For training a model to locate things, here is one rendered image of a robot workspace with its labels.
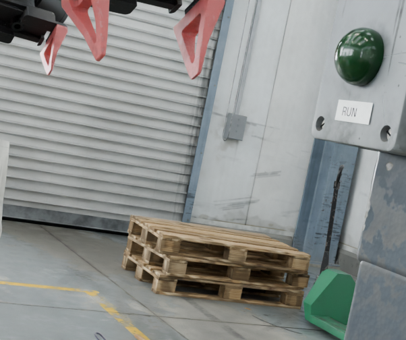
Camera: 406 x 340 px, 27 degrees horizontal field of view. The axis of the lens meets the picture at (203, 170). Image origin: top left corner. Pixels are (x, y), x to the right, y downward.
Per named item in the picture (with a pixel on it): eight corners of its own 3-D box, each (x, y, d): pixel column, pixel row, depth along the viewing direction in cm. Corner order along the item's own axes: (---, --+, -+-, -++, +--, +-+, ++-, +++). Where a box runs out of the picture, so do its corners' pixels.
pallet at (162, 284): (121, 267, 672) (124, 249, 672) (252, 282, 721) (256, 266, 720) (156, 293, 598) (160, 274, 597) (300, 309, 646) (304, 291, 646)
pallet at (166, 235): (127, 231, 671) (130, 213, 670) (261, 250, 716) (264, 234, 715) (159, 253, 595) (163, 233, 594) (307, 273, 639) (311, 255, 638)
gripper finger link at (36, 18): (72, 61, 127) (67, 18, 133) (27, 48, 124) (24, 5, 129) (54, 90, 132) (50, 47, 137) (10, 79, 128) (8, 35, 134)
